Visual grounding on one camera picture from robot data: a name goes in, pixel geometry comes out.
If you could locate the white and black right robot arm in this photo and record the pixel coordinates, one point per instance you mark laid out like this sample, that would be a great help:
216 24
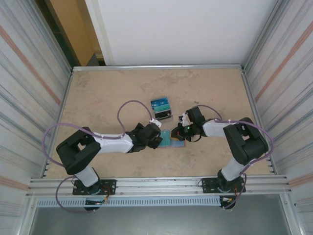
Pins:
215 129

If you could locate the blue credit card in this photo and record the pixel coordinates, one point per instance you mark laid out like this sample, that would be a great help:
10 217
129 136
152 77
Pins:
160 101

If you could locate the aluminium table edge rail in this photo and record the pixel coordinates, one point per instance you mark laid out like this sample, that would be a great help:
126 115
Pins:
159 67

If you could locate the clear acrylic card stand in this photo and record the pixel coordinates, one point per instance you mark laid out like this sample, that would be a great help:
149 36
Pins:
168 120

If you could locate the brown wooden door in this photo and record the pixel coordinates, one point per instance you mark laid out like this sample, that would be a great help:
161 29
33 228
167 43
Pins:
73 24

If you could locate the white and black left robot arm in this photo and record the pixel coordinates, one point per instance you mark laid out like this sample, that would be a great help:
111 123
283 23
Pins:
115 145

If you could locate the corrugated plastic side panel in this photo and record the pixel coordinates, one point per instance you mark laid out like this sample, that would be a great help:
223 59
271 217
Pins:
288 85
24 85

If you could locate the aluminium table side rail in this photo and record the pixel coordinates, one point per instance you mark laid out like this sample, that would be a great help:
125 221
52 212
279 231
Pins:
66 91
250 95

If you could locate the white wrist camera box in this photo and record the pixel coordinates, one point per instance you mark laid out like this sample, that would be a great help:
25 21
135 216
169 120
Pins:
156 122
184 118

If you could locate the teal credit card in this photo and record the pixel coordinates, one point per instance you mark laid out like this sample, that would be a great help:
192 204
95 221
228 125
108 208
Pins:
162 109

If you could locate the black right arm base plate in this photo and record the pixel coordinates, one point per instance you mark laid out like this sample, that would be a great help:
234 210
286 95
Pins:
207 186

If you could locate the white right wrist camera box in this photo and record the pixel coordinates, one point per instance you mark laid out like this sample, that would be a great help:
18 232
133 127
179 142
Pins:
184 118

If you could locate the long aluminium mounting rail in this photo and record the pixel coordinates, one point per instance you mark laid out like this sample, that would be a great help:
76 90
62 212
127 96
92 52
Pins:
159 186

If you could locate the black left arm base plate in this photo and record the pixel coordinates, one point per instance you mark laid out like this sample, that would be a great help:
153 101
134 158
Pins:
110 186

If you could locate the black credit card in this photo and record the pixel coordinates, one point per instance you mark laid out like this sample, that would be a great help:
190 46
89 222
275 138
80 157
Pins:
163 114

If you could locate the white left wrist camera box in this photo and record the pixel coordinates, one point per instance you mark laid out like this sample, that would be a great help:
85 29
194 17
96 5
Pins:
156 122

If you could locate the green dotted credit card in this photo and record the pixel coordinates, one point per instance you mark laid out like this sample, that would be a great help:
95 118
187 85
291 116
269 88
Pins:
166 139

